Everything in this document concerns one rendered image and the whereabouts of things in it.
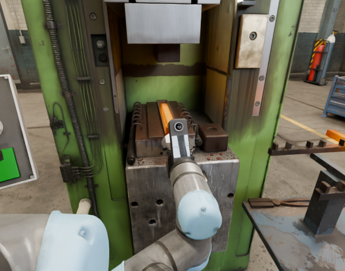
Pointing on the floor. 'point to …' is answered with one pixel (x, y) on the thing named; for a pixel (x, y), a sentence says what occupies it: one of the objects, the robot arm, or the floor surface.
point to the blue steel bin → (340, 98)
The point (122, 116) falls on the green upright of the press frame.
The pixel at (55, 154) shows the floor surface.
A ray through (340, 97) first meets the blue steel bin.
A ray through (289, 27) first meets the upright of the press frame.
